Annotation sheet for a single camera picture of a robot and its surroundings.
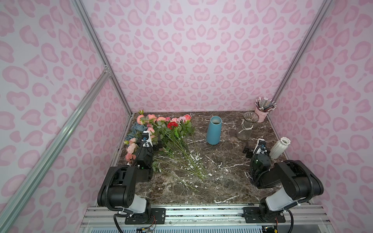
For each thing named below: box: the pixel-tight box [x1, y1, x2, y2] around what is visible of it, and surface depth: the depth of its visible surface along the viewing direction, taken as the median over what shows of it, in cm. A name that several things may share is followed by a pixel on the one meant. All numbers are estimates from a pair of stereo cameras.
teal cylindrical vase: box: [206, 115, 222, 146], surface depth 93 cm
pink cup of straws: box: [254, 96, 277, 123], surface depth 109 cm
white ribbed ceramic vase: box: [269, 136, 291, 160], surface depth 86 cm
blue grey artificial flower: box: [126, 122, 148, 141], surface depth 98 cm
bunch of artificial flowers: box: [124, 110, 208, 180], surface depth 99 cm
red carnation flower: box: [167, 121, 179, 130], surface depth 103 cm
